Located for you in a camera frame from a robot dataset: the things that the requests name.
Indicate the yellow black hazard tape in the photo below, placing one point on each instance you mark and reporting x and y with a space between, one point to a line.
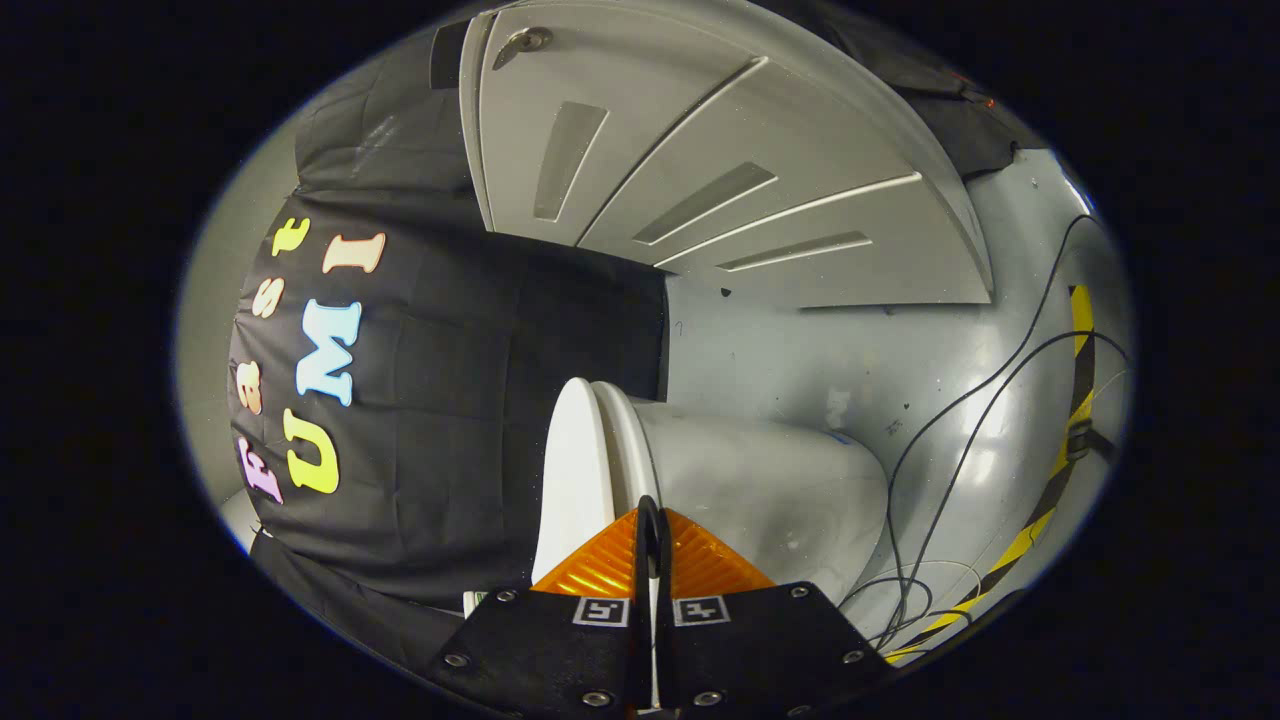
1030 530

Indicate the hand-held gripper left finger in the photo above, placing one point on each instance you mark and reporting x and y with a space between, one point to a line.
560 650

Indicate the white toilet lid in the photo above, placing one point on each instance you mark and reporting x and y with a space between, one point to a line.
575 480

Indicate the black backdrop cloth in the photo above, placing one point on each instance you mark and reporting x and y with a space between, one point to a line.
450 400

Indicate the white toilet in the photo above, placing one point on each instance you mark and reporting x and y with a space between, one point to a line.
760 490

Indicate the grey drawer cabinet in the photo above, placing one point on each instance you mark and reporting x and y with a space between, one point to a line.
700 130

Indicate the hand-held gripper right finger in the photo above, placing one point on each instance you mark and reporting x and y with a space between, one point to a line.
760 650

